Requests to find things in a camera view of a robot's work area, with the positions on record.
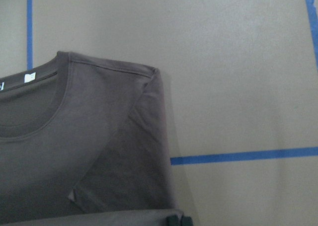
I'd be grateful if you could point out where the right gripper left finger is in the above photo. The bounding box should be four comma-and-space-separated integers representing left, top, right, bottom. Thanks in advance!
166, 215, 179, 226

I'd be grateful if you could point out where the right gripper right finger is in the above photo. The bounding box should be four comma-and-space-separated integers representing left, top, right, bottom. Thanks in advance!
181, 216, 193, 226

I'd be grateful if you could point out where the dark brown t-shirt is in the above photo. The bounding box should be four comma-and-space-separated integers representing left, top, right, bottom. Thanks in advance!
0, 52, 176, 224

